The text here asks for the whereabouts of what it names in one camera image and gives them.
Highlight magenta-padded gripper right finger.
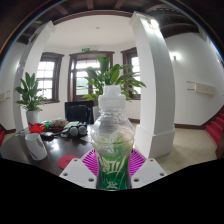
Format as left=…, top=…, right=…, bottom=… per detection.
left=129, top=148, right=167, bottom=189

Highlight brown basket with packets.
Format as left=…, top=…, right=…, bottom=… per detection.
left=49, top=119, right=69, bottom=133

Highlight white mug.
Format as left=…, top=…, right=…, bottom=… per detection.
left=24, top=132, right=48, bottom=161

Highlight red box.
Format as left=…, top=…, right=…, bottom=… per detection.
left=28, top=122, right=48, bottom=134

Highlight pair of silver round speakers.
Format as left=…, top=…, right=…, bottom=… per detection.
left=68, top=123, right=88, bottom=137

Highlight narrow dark-framed window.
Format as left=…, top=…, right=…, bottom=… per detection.
left=120, top=47, right=141, bottom=100

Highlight clear green-labelled drink bottle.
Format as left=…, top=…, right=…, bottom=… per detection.
left=89, top=84, right=136, bottom=192

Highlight small potted plant, white pot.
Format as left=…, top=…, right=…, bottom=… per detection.
left=14, top=71, right=48, bottom=126

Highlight large potted plant, white pot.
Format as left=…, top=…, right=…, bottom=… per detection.
left=82, top=56, right=147, bottom=123

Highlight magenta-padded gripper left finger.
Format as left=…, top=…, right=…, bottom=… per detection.
left=59, top=148, right=100, bottom=190

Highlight dark wooden glazed door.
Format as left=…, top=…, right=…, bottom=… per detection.
left=67, top=50, right=115, bottom=103

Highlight wide dark-framed window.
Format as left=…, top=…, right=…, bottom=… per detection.
left=35, top=51, right=64, bottom=104

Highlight flat black device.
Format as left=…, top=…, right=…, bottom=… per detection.
left=39, top=131, right=55, bottom=141

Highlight green booklet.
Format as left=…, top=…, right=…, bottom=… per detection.
left=63, top=120, right=80, bottom=130

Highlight black chair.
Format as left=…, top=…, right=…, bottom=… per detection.
left=64, top=100, right=95, bottom=125

